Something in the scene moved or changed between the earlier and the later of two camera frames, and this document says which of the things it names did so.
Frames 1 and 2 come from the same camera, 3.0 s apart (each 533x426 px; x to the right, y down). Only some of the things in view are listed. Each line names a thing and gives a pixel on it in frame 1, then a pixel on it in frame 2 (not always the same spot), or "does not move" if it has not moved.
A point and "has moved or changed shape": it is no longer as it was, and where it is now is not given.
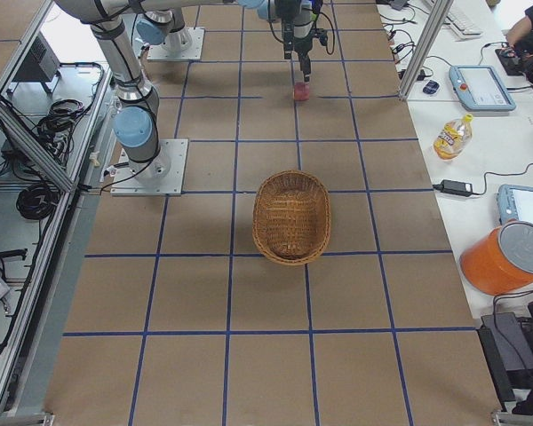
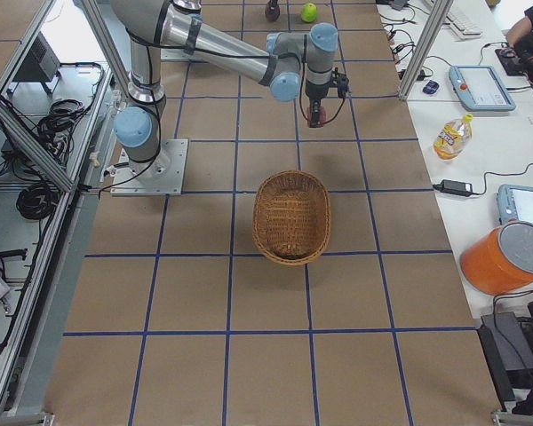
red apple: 301,90 has moved or changed shape
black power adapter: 457,187 does not move
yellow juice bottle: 453,138 does not move
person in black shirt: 530,39 does not move
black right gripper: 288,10 -> 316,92
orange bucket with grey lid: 507,258 does not move
